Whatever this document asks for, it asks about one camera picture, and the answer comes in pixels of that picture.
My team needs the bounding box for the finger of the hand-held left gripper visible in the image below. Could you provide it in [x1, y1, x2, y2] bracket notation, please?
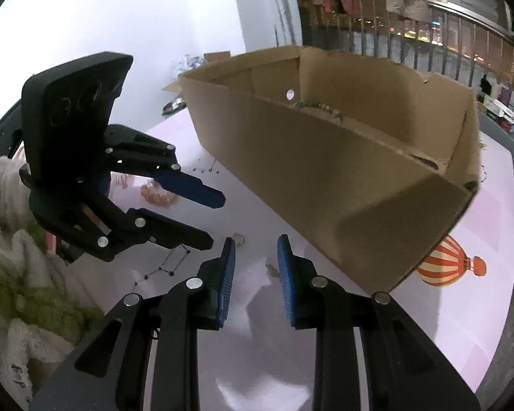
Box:
[86, 199, 215, 263]
[105, 124, 225, 210]

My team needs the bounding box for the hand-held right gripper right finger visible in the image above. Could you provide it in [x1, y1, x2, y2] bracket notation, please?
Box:
[276, 234, 482, 411]

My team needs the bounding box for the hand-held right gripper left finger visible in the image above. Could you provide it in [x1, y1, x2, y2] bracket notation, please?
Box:
[32, 237, 237, 411]

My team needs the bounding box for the pink bead bracelet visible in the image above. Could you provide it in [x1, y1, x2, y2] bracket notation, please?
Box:
[140, 181, 179, 209]

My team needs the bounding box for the brown cardboard box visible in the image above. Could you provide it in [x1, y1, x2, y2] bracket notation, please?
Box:
[178, 45, 482, 294]

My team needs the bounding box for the multicoloured bead bracelet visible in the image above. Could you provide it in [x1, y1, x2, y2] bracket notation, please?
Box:
[295, 100, 346, 123]

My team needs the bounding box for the person's left forearm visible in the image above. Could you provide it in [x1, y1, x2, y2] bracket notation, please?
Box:
[0, 150, 108, 407]

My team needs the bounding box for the pink balloon print tablecloth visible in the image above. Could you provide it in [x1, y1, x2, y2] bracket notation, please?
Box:
[103, 115, 514, 411]

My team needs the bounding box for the white printed plastic bag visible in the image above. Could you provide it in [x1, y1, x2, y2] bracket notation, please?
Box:
[171, 55, 204, 73]

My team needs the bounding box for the white curtain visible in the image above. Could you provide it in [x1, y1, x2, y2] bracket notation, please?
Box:
[274, 0, 303, 48]

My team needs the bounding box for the grey cabinet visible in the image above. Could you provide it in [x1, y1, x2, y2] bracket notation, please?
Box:
[475, 113, 514, 167]

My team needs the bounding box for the metal balcony railing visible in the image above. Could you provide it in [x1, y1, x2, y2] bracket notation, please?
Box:
[300, 0, 514, 95]

